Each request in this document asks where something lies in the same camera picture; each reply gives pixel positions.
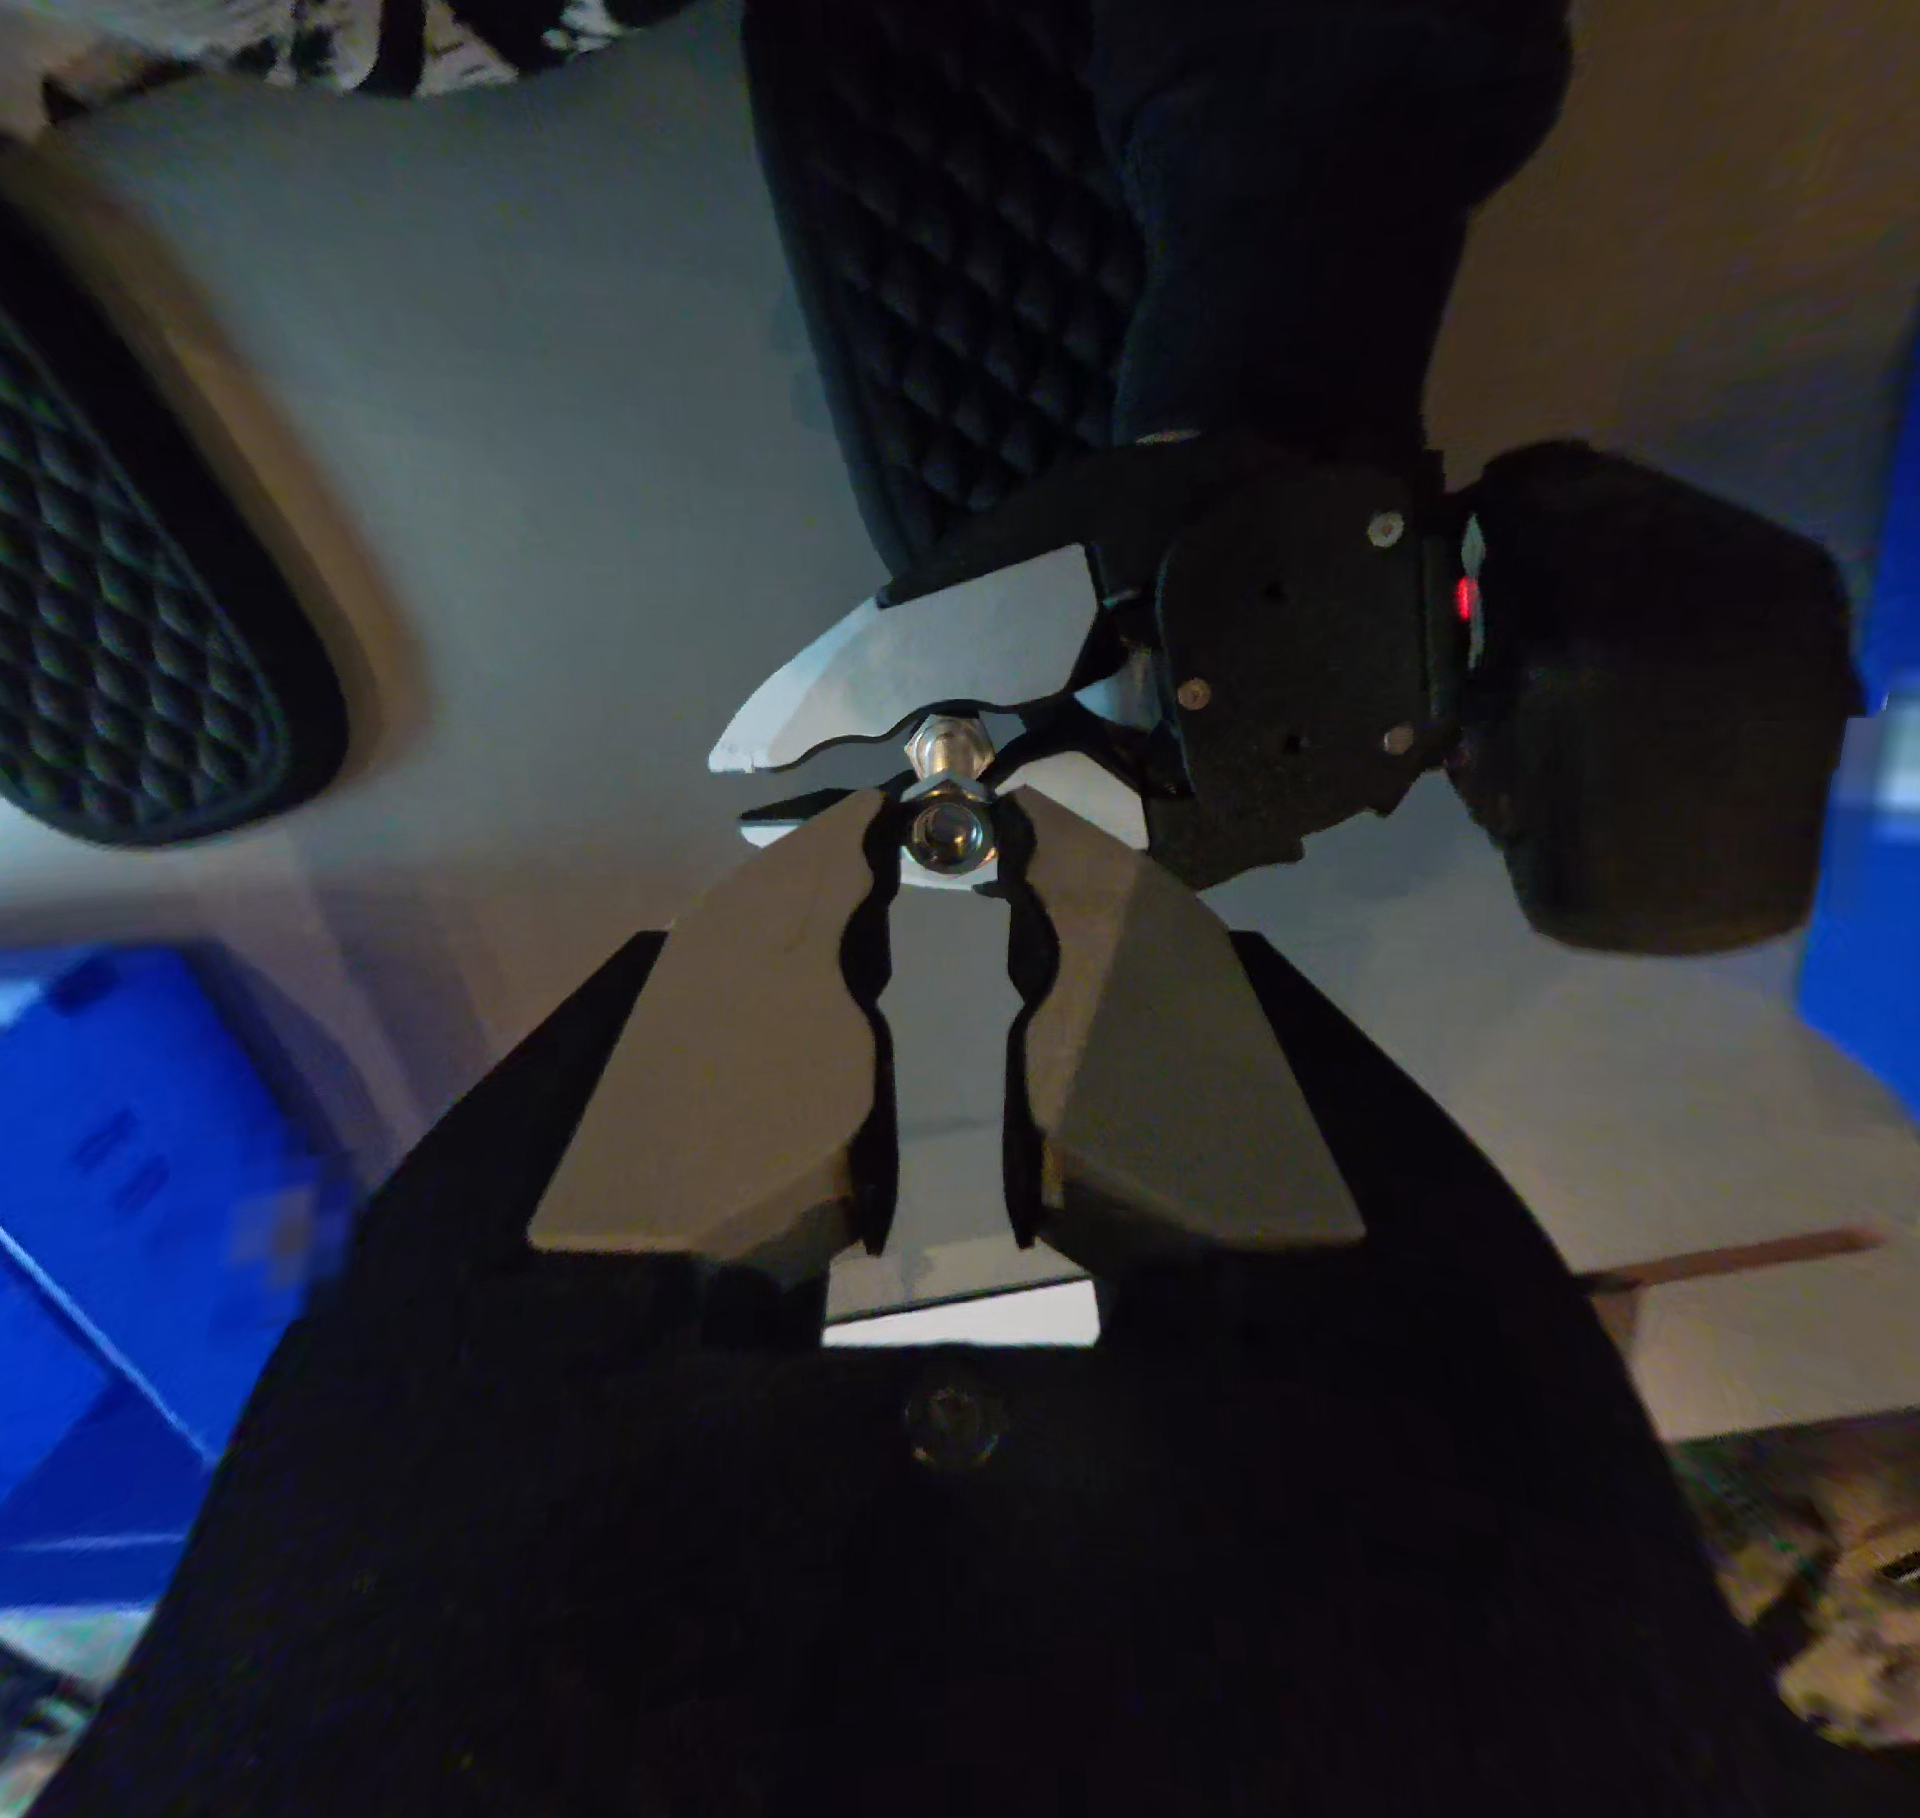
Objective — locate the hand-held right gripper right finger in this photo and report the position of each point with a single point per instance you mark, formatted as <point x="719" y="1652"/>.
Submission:
<point x="1185" y="1082"/>

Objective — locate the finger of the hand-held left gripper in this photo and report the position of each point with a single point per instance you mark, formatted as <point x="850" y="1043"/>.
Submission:
<point x="1089" y="791"/>
<point x="931" y="648"/>

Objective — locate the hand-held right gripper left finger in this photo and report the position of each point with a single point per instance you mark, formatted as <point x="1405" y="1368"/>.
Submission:
<point x="704" y="1068"/>

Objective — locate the steel hex bolt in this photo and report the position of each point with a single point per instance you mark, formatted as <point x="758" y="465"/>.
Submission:
<point x="944" y="752"/>

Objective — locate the steel hex nut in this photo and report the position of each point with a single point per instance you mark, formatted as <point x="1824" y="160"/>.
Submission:
<point x="915" y="841"/>

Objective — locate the blue plastic bin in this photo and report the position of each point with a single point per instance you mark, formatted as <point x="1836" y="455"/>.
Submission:
<point x="135" y="1173"/>
<point x="1882" y="873"/>

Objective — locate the person's left forearm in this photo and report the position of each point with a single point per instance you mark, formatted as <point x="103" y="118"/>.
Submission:
<point x="1321" y="199"/>

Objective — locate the black wrist rest pad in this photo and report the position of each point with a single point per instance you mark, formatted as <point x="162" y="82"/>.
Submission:
<point x="931" y="272"/>
<point x="120" y="619"/>

